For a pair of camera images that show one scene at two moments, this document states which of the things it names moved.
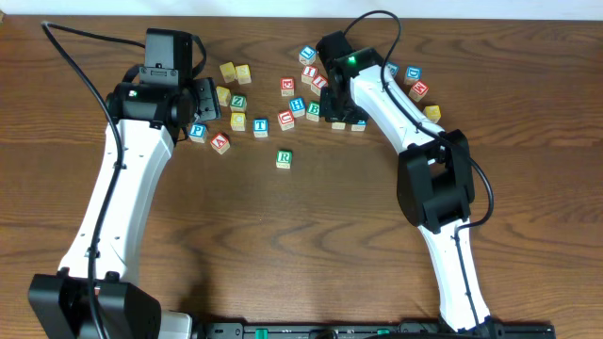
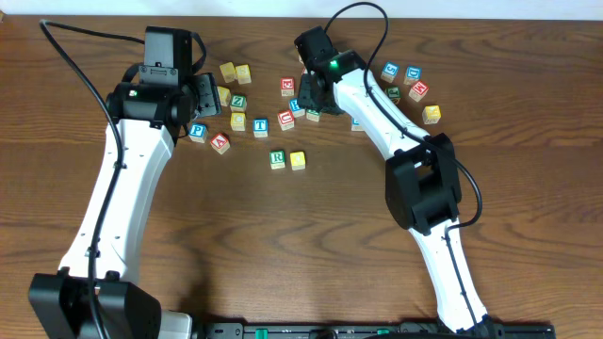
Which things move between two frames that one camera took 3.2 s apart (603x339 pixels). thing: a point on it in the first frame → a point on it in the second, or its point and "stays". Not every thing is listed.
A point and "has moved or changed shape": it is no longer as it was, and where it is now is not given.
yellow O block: x=338 y=125 → x=298 y=160
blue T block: x=260 y=127 stays
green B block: x=313 y=111 stays
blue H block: x=298 y=106 stays
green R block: x=284 y=159 has moved or changed shape
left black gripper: x=207 y=99 stays
